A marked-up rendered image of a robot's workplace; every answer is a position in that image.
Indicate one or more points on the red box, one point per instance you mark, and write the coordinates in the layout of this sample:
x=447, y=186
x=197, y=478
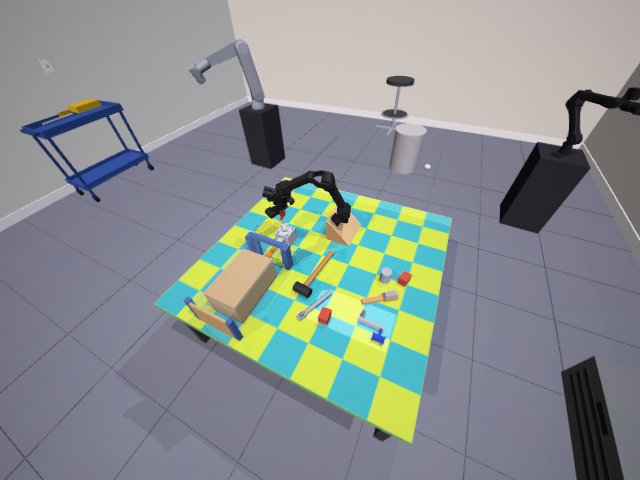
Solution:
x=324, y=316
x=404, y=278

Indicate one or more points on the mallet with wooden handle and black head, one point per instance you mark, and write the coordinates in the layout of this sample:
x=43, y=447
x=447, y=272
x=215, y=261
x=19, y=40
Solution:
x=303, y=289

